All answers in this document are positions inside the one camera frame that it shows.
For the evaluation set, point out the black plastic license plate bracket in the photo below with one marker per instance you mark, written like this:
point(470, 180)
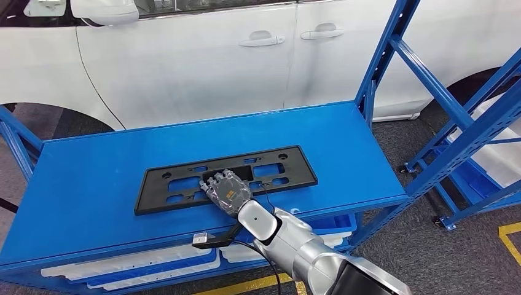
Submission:
point(301, 175)

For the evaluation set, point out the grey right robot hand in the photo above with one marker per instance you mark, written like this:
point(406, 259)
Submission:
point(228, 193)

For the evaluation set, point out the yellow floor tape square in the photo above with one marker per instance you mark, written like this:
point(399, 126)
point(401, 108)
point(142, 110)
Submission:
point(509, 240)
point(244, 285)

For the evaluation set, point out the white car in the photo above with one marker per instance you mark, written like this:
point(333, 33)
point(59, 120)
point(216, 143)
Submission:
point(183, 69)

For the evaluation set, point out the blue metal shelf rack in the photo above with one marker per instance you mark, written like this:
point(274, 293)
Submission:
point(468, 183)
point(101, 183)

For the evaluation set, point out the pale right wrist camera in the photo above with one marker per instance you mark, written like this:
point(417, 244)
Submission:
point(204, 239)

